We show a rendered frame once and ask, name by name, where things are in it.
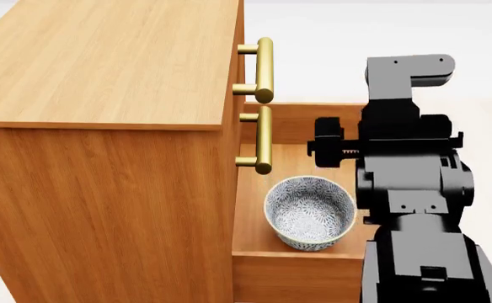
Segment wooden cabinet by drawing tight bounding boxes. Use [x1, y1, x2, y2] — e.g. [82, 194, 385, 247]
[0, 0, 247, 303]

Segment grey black camera mount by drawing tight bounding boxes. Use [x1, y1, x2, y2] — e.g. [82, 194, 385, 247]
[360, 53, 457, 141]

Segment wooden drawer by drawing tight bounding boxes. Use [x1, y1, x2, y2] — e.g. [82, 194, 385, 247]
[231, 101, 378, 303]

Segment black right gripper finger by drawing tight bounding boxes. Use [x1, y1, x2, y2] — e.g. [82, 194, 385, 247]
[418, 114, 454, 141]
[313, 116, 345, 169]

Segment brass cabinet handle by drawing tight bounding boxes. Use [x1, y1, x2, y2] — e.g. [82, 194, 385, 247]
[232, 36, 275, 104]
[234, 105, 274, 176]

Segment blue white patterned bowl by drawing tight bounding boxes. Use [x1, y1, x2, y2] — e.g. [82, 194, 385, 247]
[264, 174, 358, 253]

